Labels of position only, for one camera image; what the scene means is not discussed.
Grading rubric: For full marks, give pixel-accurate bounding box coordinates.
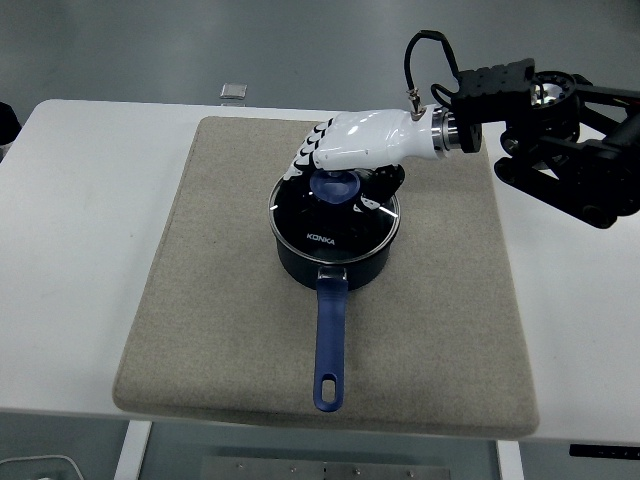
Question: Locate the person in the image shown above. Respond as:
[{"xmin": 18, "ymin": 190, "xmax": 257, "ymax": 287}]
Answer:
[{"xmin": 0, "ymin": 101, "xmax": 21, "ymax": 147}]

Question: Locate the grey-brown fabric mat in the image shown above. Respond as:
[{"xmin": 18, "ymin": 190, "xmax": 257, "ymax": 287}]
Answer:
[{"xmin": 110, "ymin": 115, "xmax": 542, "ymax": 441}]

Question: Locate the grey metal plate with screws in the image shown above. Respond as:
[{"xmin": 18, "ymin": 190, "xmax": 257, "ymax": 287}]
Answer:
[{"xmin": 201, "ymin": 455, "xmax": 451, "ymax": 480}]

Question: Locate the white table leg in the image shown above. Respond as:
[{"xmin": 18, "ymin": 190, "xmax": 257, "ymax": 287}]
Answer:
[
  {"xmin": 113, "ymin": 420, "xmax": 154, "ymax": 480},
  {"xmin": 494, "ymin": 439, "xmax": 525, "ymax": 480}
]

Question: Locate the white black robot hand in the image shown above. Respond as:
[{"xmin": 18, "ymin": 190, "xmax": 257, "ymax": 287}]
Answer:
[{"xmin": 282, "ymin": 108, "xmax": 442, "ymax": 216}]

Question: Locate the white rounded floor object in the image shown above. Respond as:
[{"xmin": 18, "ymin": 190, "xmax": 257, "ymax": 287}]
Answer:
[{"xmin": 0, "ymin": 453, "xmax": 84, "ymax": 480}]

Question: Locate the dark pot with blue handle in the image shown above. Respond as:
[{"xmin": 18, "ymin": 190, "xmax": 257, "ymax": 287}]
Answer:
[{"xmin": 272, "ymin": 219, "xmax": 400, "ymax": 414}]

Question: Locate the glass lid with blue knob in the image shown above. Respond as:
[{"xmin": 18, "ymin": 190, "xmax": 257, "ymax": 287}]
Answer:
[{"xmin": 268, "ymin": 168, "xmax": 401, "ymax": 262}]

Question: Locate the black panel under table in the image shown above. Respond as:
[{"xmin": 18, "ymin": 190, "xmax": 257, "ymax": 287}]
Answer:
[{"xmin": 569, "ymin": 443, "xmax": 640, "ymax": 459}]

